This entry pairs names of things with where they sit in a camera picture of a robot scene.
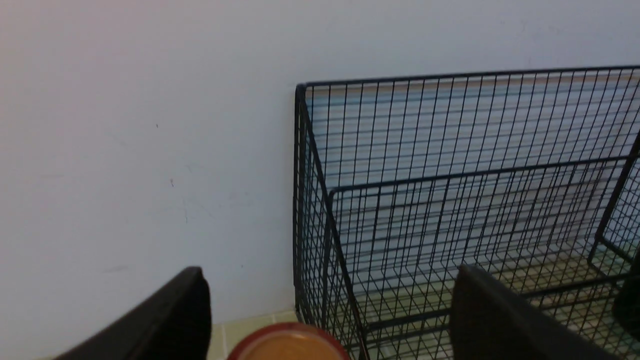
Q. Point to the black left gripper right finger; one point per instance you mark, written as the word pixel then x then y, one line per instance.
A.
pixel 487 321

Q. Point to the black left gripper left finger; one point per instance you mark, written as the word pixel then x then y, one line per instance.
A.
pixel 174 323

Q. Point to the soy sauce bottle red cap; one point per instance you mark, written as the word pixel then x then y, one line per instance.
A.
pixel 288 341

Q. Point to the black wire mesh shelf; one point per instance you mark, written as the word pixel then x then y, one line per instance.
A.
pixel 531 176

